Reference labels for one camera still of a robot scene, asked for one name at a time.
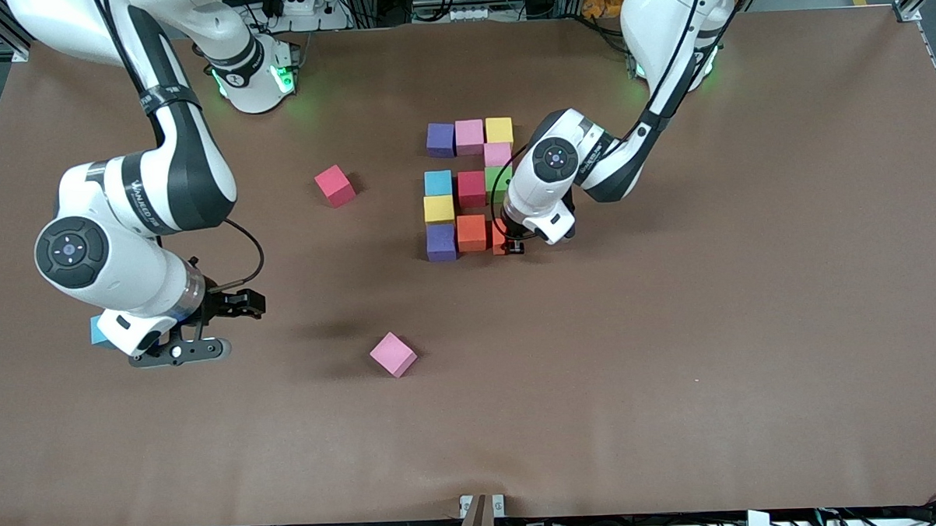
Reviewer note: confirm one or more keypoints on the brown table cover sheet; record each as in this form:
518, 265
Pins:
520, 417

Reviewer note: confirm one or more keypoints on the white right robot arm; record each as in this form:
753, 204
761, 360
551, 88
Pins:
161, 165

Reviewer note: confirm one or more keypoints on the red foam cube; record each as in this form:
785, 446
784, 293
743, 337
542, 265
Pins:
334, 186
471, 190

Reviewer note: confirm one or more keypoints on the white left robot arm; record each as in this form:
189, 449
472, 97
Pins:
662, 23

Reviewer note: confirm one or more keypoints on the pink foam cube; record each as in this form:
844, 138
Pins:
469, 137
498, 154
393, 354

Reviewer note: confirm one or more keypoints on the metal clamp bracket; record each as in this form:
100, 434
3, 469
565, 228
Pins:
498, 505

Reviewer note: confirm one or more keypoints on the purple foam cube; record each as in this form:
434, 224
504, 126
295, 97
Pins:
440, 139
441, 242

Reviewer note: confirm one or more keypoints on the light blue foam cube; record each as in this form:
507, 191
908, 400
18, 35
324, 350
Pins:
438, 183
97, 332

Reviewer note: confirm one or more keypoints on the orange foam cube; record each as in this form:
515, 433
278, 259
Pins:
498, 240
472, 233

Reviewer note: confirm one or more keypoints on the small white box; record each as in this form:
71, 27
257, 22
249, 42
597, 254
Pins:
757, 522

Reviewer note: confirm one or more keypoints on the green foam cube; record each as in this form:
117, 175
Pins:
496, 180

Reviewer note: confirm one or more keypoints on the white power strip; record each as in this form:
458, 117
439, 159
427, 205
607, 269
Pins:
303, 5
469, 14

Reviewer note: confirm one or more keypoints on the yellow foam cube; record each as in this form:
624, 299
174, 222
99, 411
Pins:
499, 129
439, 209

